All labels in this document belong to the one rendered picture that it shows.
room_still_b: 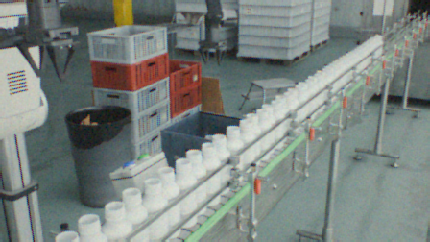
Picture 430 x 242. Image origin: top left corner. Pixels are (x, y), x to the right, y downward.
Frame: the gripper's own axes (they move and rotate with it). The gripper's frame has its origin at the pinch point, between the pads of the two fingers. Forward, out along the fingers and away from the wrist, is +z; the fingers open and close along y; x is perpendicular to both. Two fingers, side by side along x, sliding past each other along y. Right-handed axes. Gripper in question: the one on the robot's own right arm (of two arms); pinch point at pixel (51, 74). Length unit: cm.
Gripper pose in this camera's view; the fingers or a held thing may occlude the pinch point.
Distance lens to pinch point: 92.3
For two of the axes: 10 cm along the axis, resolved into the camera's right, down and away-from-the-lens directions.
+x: 4.9, -2.8, 8.2
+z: 0.0, 9.4, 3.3
